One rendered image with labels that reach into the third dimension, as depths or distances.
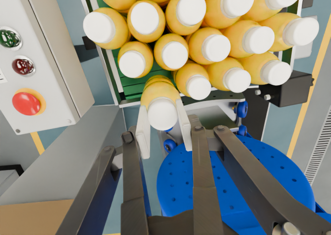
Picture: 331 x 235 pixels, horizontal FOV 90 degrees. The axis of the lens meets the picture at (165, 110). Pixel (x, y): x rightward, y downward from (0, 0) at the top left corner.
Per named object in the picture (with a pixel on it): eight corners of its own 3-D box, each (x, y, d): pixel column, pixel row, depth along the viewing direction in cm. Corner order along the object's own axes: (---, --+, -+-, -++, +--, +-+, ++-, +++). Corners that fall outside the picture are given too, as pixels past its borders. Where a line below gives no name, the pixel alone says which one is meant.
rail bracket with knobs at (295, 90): (248, 95, 49) (271, 110, 39) (249, 71, 46) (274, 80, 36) (281, 89, 48) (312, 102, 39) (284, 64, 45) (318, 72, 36)
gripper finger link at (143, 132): (149, 158, 16) (142, 160, 16) (150, 124, 23) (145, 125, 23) (143, 133, 15) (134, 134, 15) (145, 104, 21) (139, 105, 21)
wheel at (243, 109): (236, 120, 43) (245, 121, 42) (236, 104, 41) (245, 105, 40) (240, 112, 46) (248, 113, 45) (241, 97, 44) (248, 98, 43)
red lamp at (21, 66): (20, 75, 23) (14, 77, 22) (12, 59, 22) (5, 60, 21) (36, 72, 23) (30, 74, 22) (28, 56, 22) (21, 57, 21)
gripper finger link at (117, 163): (140, 166, 14) (106, 173, 14) (142, 135, 19) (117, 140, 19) (135, 152, 14) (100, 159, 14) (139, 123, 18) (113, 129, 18)
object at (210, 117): (183, 118, 47) (193, 145, 36) (182, 111, 46) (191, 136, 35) (218, 112, 47) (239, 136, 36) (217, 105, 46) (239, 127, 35)
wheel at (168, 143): (174, 158, 45) (179, 154, 46) (171, 145, 43) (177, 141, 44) (163, 151, 48) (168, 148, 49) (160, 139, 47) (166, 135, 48)
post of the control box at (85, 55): (125, 46, 124) (47, 72, 33) (124, 40, 122) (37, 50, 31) (131, 45, 124) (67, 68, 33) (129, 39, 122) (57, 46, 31)
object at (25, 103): (24, 115, 26) (18, 118, 24) (12, 92, 24) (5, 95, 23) (47, 110, 25) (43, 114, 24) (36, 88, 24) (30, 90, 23)
